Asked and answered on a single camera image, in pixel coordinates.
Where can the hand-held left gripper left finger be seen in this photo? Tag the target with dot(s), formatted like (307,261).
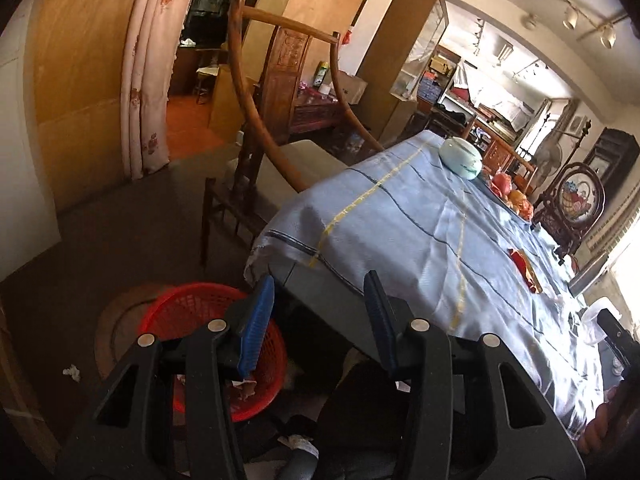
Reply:
(256,330)

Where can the round wooden board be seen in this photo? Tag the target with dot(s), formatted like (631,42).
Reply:
(120,330)

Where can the crumpled white plastic bag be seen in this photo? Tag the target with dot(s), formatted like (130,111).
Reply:
(595,310)

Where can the low dark wooden table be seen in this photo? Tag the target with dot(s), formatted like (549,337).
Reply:
(315,112)

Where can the curved wooden armchair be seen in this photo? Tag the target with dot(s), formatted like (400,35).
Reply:
(290,55)

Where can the white track spotlight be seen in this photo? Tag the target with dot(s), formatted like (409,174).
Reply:
(570,17)
(607,37)

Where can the small crumpled tissue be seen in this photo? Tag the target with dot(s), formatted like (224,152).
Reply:
(72,372)

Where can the green bottle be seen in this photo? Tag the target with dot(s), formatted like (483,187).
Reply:
(321,74)

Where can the red plastic basket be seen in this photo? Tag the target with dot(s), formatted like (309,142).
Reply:
(200,305)

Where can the pink floral curtain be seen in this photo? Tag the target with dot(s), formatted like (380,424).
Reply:
(150,70)

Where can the crumpled paper scrap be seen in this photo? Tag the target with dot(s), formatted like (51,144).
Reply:
(297,444)

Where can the red wrapped snack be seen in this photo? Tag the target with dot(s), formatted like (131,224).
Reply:
(501,183)

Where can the dark wooden clock case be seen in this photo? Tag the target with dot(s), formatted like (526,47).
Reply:
(615,155)

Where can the standing electric fan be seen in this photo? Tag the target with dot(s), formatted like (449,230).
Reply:
(549,157)

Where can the blue striped tablecloth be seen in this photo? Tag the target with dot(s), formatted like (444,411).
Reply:
(425,240)

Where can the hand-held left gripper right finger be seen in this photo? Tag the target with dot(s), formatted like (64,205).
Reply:
(382,330)

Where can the cluttered storage shelf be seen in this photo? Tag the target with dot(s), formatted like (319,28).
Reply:
(475,95)

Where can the wooden chair with carved back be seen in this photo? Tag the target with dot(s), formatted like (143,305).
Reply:
(500,152)

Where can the torn red brown carton piece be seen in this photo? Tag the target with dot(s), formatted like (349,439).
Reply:
(526,270)

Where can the cardboard box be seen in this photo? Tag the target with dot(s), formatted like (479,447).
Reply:
(350,89)

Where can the orange wrapped snack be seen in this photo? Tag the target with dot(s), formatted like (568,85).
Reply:
(520,202)

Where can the wooden glass display cabinet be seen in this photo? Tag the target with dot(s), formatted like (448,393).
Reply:
(390,50)

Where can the round framed decorative screen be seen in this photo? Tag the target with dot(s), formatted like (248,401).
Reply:
(575,195)

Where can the wide wooden wardrobe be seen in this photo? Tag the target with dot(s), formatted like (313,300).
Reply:
(75,85)

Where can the person's right hand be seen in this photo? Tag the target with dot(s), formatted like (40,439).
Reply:
(600,420)

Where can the white green ceramic jar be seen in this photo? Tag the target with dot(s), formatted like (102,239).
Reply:
(461,159)

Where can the blue oval plate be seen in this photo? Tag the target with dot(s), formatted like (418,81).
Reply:
(500,199)

